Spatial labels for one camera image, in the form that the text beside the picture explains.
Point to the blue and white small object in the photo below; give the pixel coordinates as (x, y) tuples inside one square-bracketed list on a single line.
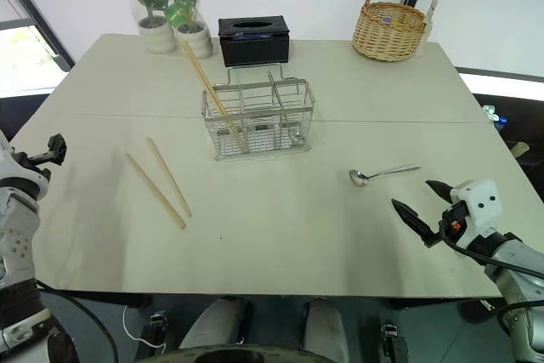
[(495, 115)]

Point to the black metal table bracket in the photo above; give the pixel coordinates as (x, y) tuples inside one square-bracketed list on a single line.
[(392, 344), (158, 325)]

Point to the black tissue box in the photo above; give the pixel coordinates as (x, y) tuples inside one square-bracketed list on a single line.
[(255, 46)]

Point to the small wooden piece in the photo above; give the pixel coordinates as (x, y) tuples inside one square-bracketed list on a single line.
[(520, 149)]

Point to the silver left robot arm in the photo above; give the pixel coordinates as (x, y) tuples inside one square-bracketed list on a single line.
[(17, 227)]

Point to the grey robot left leg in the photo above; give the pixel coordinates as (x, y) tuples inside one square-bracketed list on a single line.
[(214, 322)]

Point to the green plant in white pot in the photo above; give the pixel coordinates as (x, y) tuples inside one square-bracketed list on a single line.
[(194, 42), (156, 35)]

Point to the grey robot right leg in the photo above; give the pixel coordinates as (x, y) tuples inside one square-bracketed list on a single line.
[(325, 329)]

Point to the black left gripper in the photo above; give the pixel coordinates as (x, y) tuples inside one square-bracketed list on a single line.
[(34, 158)]

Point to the grey robot leg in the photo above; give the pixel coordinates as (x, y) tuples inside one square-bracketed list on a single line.
[(325, 329), (214, 322)]

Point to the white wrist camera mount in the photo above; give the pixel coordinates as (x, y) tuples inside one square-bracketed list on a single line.
[(478, 201), (19, 181)]

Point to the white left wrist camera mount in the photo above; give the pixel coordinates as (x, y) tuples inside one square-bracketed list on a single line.
[(19, 181)]

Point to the dark window frame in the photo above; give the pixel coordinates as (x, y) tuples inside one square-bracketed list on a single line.
[(42, 27)]

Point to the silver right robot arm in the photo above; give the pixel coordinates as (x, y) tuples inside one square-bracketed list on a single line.
[(516, 269)]

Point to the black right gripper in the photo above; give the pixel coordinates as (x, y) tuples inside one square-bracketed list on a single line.
[(454, 220)]

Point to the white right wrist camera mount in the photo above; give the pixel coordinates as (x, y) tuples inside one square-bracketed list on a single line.
[(478, 201)]

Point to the small metal spoon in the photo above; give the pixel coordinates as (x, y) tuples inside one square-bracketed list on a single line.
[(358, 178)]

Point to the wooden chopstick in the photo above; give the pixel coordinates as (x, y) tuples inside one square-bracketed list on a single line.
[(169, 177), (204, 82), (155, 190), (212, 86)]

